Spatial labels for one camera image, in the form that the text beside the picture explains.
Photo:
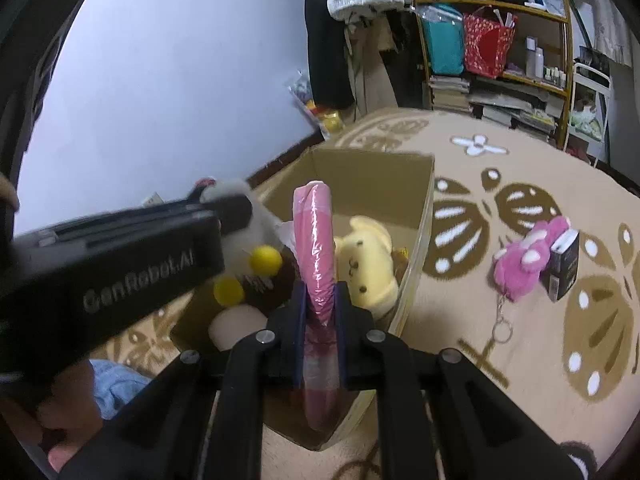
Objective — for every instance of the pink towel roll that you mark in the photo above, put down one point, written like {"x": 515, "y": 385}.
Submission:
{"x": 314, "y": 250}

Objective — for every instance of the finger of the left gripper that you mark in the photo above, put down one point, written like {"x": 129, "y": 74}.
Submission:
{"x": 233, "y": 212}

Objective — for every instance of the pink bunny plush keychain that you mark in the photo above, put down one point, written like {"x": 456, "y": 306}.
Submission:
{"x": 518, "y": 266}

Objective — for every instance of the black hanging coat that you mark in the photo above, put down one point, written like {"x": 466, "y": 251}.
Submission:
{"x": 327, "y": 65}

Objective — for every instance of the teal bag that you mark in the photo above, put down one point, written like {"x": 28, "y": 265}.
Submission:
{"x": 444, "y": 36}

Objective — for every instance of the white trolley cart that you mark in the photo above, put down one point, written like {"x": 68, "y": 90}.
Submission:
{"x": 587, "y": 127}

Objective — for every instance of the red gift bag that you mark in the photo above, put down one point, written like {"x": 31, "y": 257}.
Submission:
{"x": 487, "y": 41}

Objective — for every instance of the open cardboard box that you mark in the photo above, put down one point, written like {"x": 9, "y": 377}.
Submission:
{"x": 382, "y": 204}

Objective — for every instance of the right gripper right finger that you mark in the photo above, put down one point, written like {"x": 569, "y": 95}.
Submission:
{"x": 439, "y": 416}

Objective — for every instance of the person left hand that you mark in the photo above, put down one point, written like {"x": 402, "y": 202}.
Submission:
{"x": 70, "y": 407}

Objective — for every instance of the yellow plush toy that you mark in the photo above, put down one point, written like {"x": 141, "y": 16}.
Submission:
{"x": 364, "y": 262}

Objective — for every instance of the wooden shelf unit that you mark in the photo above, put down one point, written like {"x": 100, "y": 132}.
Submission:
{"x": 510, "y": 61}

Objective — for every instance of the plastic bag with toys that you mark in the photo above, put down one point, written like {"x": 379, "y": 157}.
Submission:
{"x": 328, "y": 120}

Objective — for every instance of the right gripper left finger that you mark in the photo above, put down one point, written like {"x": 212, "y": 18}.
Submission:
{"x": 202, "y": 416}

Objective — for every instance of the stack of books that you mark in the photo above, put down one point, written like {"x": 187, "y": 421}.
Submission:
{"x": 514, "y": 102}

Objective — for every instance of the black tissue pack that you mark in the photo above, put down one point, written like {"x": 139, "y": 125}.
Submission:
{"x": 560, "y": 273}

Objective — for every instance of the wall socket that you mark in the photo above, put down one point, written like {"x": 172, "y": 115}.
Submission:
{"x": 152, "y": 200}

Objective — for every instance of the white brown plush toy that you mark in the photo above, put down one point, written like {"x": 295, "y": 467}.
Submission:
{"x": 258, "y": 269}

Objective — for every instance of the pink swirl roll plush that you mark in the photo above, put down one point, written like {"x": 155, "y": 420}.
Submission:
{"x": 232, "y": 324}

